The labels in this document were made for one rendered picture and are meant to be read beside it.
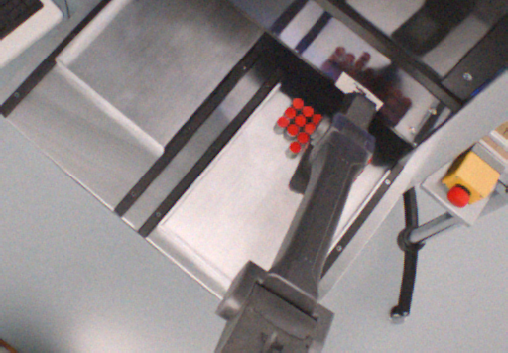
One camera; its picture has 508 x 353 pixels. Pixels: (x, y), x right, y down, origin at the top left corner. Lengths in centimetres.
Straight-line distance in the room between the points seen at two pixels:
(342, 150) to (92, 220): 133
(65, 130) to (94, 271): 89
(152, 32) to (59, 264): 98
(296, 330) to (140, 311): 146
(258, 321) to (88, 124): 72
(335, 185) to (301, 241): 13
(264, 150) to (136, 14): 36
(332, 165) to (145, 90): 52
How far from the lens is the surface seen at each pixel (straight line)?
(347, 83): 124
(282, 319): 71
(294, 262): 77
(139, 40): 139
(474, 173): 127
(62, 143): 133
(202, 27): 140
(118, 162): 131
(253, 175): 131
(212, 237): 128
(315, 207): 85
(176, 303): 215
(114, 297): 215
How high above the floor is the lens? 215
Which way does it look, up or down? 72 degrees down
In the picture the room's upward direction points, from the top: 11 degrees clockwise
